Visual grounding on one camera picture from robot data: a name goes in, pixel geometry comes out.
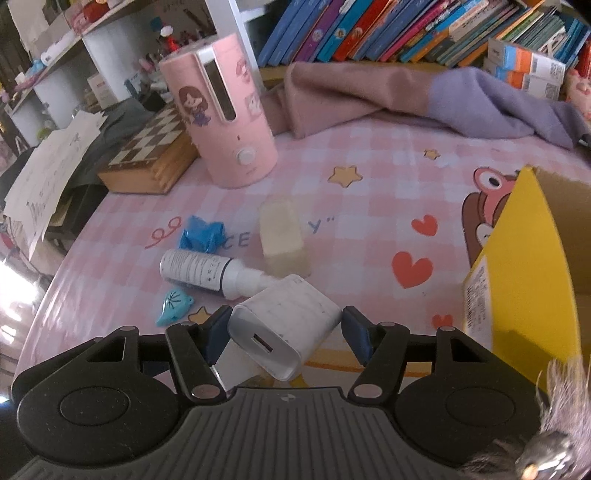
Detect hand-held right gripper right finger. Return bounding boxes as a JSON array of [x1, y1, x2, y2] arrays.
[[341, 305, 497, 402]]

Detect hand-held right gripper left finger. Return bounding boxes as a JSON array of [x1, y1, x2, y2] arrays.
[[83, 305, 232, 402]]

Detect white usb charger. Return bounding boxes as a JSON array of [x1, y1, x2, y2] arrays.
[[227, 274, 342, 381]]

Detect yellow cardboard box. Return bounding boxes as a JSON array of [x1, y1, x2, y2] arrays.
[[462, 165, 591, 395]]

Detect light blue dolphin toy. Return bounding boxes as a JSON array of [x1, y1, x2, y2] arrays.
[[155, 286, 195, 328]]

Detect white spray bottle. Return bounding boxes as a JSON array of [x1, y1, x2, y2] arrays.
[[159, 248, 287, 298]]

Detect blue crumpled wrapper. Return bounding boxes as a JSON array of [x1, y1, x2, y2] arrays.
[[179, 215, 227, 254]]

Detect translucent plastic block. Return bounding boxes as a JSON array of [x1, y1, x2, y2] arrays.
[[257, 196, 311, 279]]

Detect pink checked table mat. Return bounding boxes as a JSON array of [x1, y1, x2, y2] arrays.
[[18, 111, 591, 402]]

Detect wooden chess board box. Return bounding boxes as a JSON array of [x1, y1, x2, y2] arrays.
[[98, 99, 199, 195]]

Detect grey furry cuff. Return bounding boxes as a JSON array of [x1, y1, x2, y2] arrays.
[[462, 355, 591, 480]]

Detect round metal bell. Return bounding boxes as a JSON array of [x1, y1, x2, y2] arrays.
[[515, 431, 578, 480]]

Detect pink humidifier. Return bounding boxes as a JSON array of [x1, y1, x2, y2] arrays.
[[159, 33, 279, 189]]

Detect white written paper sheets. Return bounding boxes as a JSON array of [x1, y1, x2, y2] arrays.
[[2, 111, 109, 261]]

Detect pink and purple cloth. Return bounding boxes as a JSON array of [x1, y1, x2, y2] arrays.
[[261, 61, 591, 151]]

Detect dark grey cloth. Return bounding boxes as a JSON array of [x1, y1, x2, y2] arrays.
[[46, 90, 160, 241]]

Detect white small carton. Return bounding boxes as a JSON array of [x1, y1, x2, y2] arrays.
[[85, 71, 118, 107]]

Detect holder of pens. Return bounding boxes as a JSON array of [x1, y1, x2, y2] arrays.
[[131, 46, 185, 88]]

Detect orange and blue carton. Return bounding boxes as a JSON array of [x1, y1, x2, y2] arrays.
[[494, 65, 566, 101], [487, 38, 566, 79]]

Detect red tassel ornament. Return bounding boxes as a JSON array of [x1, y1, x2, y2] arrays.
[[157, 23, 183, 54]]

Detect white bookshelf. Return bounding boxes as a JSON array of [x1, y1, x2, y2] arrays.
[[0, 0, 287, 134]]

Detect row of colourful books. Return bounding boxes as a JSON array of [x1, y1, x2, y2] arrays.
[[256, 0, 591, 70]]

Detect pink pig plush toy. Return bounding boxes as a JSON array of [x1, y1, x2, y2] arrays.
[[564, 60, 591, 118]]

